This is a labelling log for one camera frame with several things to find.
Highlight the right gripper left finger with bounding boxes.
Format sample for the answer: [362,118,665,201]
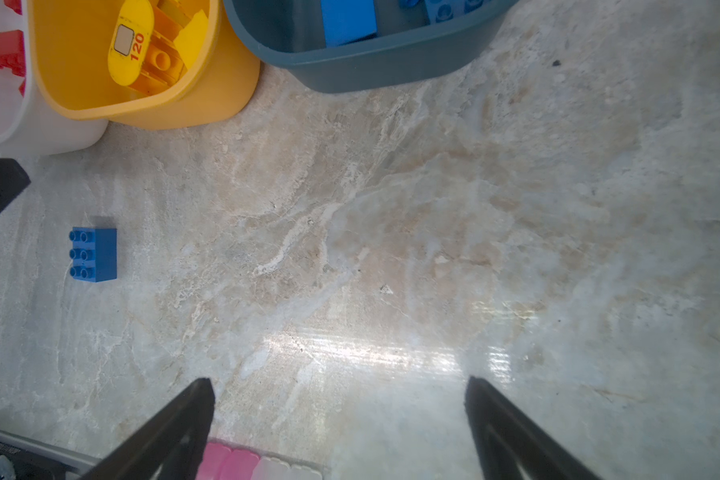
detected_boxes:
[83,378,215,480]

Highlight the blue brick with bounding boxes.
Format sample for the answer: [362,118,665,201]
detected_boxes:
[320,0,378,47]
[398,0,487,24]
[68,227,117,283]

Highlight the yellow plastic bin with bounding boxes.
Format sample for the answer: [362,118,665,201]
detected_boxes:
[23,1,261,130]

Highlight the white plastic bin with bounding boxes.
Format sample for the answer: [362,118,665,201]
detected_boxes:
[0,1,108,158]

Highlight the pink block strip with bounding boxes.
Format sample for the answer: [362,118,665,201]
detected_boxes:
[195,442,324,480]

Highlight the yellow brick studs up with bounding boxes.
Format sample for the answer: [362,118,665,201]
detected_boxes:
[130,5,186,96]

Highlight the dark teal plastic bin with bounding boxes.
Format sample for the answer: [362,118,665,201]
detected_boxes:
[224,1,514,93]

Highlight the yellow curved lego piece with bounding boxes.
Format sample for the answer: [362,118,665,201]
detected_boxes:
[107,0,155,87]

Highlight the yellow brick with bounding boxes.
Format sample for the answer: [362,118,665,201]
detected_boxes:
[173,10,209,70]

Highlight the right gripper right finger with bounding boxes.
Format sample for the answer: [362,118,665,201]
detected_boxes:
[464,376,597,479]

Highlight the aluminium front rail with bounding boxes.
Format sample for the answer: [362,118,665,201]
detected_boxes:
[0,430,100,480]

